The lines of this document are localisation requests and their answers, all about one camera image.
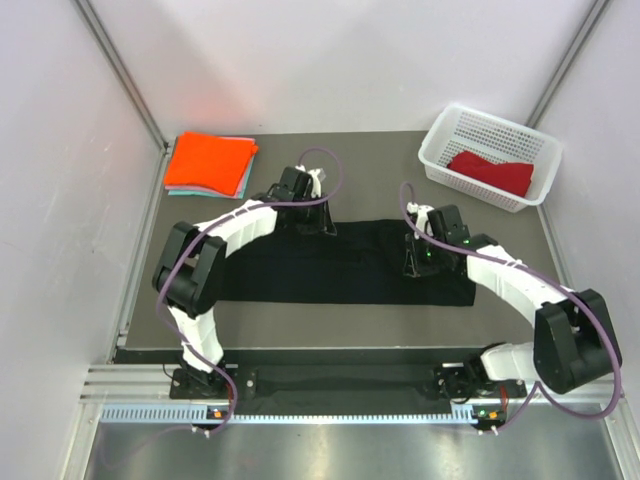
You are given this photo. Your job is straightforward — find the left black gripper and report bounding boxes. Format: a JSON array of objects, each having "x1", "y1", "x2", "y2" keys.
[{"x1": 292, "y1": 192, "x2": 335, "y2": 236}]

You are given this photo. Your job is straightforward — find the black t shirt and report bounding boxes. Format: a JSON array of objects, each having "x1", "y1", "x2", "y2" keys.
[{"x1": 220, "y1": 219, "x2": 476, "y2": 307}]

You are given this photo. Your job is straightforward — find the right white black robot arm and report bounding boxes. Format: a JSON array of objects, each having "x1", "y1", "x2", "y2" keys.
[{"x1": 406, "y1": 202, "x2": 622, "y2": 396}]

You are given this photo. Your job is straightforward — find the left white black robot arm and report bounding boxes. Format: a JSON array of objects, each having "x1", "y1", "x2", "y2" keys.
[{"x1": 152, "y1": 166, "x2": 336, "y2": 397}]

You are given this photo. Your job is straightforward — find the orange folded t shirt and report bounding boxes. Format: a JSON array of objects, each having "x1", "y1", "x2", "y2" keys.
[{"x1": 163, "y1": 132, "x2": 259, "y2": 198}]

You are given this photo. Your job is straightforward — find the white plastic basket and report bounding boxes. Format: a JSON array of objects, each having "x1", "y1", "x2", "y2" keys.
[{"x1": 418, "y1": 103, "x2": 563, "y2": 213}]

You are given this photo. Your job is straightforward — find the red t shirt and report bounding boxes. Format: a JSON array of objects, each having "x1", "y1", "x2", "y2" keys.
[{"x1": 447, "y1": 151, "x2": 534, "y2": 197}]

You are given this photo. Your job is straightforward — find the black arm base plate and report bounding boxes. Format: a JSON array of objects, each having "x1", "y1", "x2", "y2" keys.
[{"x1": 169, "y1": 348, "x2": 527, "y2": 416}]

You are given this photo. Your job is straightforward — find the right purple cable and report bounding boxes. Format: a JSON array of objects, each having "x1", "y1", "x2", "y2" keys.
[{"x1": 398, "y1": 182, "x2": 625, "y2": 435}]

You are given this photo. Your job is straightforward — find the purple cable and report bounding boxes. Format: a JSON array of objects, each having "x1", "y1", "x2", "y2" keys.
[
  {"x1": 99, "y1": 147, "x2": 345, "y2": 466},
  {"x1": 398, "y1": 182, "x2": 625, "y2": 435}
]

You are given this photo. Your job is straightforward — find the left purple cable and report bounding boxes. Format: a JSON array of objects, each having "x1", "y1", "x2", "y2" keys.
[{"x1": 99, "y1": 147, "x2": 345, "y2": 466}]

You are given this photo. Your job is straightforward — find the grey slotted cable duct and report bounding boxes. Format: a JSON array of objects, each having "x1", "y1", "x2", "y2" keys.
[{"x1": 100, "y1": 403, "x2": 499, "y2": 426}]

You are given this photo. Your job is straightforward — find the right aluminium corner post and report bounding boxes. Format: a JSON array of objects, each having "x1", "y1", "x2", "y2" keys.
[{"x1": 525, "y1": 0, "x2": 612, "y2": 129}]

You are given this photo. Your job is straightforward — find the aluminium corner post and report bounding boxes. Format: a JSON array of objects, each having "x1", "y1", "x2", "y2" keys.
[
  {"x1": 525, "y1": 0, "x2": 612, "y2": 129},
  {"x1": 71, "y1": 0, "x2": 169, "y2": 151}
]

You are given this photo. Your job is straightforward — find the aluminium frame rail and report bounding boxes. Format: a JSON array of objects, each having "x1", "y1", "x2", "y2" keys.
[{"x1": 79, "y1": 362, "x2": 626, "y2": 404}]

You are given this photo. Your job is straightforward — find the left aluminium corner post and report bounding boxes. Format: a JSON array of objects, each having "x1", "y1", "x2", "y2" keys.
[{"x1": 71, "y1": 0, "x2": 169, "y2": 151}]

